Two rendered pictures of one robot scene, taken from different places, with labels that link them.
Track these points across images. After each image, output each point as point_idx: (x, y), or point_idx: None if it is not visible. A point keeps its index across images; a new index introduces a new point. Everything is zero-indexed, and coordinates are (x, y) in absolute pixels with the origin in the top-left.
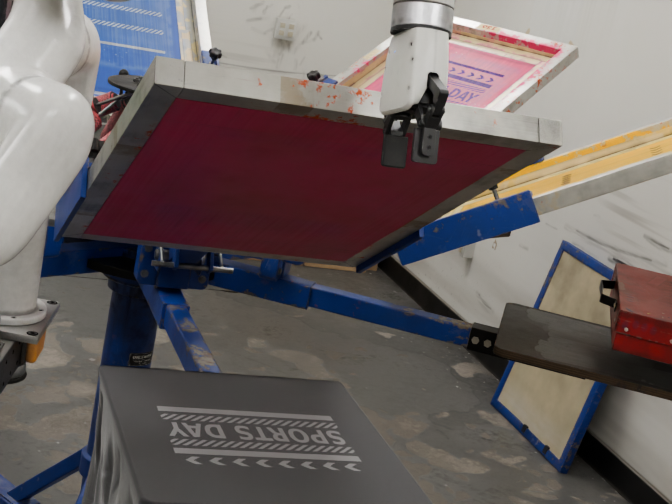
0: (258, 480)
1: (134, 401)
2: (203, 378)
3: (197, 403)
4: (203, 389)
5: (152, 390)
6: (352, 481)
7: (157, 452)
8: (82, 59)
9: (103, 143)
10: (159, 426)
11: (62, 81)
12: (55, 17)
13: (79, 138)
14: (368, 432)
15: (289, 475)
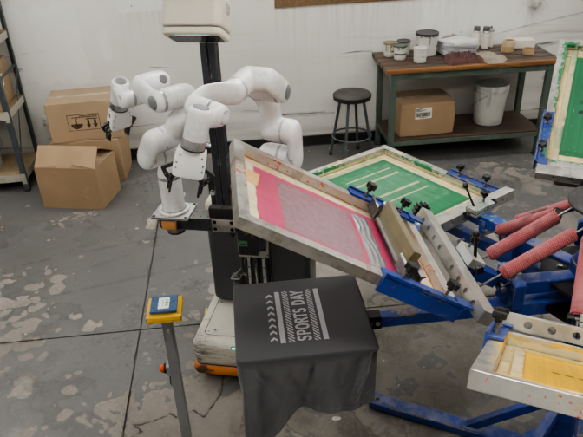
0: (255, 311)
1: (318, 283)
2: (355, 301)
3: (324, 298)
4: (341, 301)
5: (332, 287)
6: (260, 338)
7: (272, 288)
8: (276, 137)
9: (370, 185)
10: (297, 289)
11: (170, 132)
12: (170, 114)
13: (147, 145)
14: (314, 349)
15: (261, 320)
